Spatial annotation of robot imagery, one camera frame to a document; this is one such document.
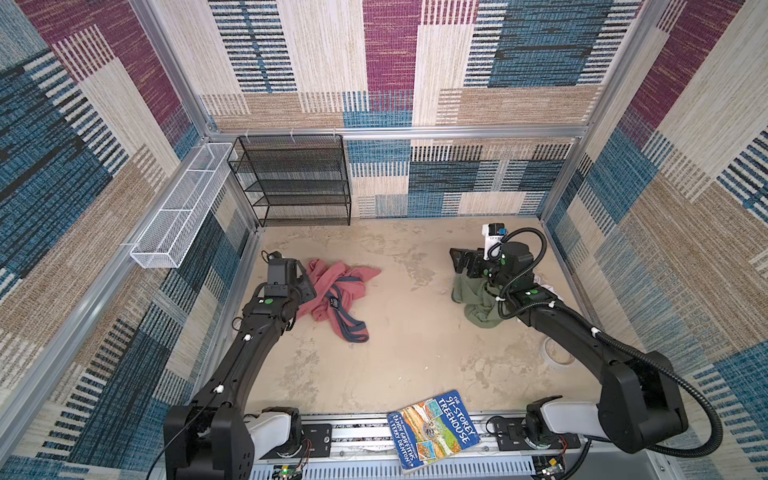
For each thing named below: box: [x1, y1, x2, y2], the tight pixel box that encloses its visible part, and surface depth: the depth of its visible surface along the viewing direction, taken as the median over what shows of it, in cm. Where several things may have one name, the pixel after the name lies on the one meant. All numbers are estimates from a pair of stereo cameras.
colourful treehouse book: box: [387, 390, 482, 474], surface depth 74 cm
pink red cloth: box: [296, 259, 382, 343], surface depth 94 cm
